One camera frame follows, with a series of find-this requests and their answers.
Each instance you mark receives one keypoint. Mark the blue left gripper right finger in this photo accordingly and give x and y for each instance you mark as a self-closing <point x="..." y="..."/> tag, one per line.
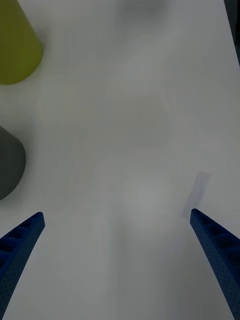
<point x="220" y="247"/>

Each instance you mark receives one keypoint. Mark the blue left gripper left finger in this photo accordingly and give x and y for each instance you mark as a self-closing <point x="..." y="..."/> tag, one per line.
<point x="17" y="252"/>

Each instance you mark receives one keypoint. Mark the grey plastic bin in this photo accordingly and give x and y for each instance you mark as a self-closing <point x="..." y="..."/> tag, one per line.
<point x="8" y="162"/>

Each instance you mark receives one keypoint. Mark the yellow-green plastic bin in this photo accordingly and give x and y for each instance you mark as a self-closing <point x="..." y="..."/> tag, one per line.
<point x="15" y="45"/>

